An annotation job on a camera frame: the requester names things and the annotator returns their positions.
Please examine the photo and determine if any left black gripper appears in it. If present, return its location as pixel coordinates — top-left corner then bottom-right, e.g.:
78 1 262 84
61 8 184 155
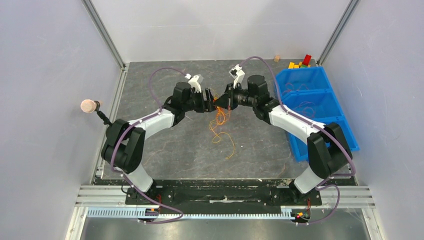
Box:
183 88 221 114

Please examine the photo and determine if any yellow cable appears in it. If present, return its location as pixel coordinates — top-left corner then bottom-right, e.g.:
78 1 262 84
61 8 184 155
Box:
208 107 236 161

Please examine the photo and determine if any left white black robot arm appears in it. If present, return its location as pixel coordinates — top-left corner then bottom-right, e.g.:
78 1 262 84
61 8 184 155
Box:
101 82 216 204

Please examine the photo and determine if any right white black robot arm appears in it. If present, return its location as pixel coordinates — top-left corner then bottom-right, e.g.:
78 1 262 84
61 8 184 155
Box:
213 74 353 204

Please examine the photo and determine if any yellow toy block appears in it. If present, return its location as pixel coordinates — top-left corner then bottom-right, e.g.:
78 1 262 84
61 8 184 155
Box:
288 62 300 69

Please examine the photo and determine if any blue plastic bin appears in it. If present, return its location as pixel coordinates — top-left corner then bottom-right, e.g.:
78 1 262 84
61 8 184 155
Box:
274 66 360 152

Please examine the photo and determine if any red toy block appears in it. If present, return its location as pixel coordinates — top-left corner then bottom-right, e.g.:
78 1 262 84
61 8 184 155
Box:
301 54 312 66

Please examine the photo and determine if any pink microphone on stand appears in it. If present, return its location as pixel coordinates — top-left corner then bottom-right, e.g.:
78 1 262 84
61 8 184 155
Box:
80 99 112 126

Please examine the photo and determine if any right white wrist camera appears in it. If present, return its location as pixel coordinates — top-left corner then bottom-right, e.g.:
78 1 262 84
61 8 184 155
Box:
229 64 245 89

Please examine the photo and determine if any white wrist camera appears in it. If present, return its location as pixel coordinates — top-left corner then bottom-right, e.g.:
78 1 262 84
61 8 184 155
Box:
229 64 245 89
184 73 204 93

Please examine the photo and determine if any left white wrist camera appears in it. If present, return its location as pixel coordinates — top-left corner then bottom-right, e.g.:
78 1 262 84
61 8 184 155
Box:
184 73 204 93

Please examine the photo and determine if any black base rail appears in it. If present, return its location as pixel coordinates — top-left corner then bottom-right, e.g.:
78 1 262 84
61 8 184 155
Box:
146 178 323 216

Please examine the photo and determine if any white toothed cable duct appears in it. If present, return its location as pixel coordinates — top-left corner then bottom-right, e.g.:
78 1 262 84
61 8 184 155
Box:
87 207 295 220

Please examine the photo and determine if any left aluminium corner post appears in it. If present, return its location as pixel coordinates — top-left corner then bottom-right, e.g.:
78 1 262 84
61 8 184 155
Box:
82 0 126 70

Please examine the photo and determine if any aluminium corner post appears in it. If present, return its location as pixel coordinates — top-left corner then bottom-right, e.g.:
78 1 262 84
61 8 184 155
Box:
316 0 360 66
82 0 126 70

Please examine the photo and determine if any right aluminium corner post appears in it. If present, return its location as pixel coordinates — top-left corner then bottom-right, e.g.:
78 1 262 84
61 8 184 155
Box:
316 0 360 66

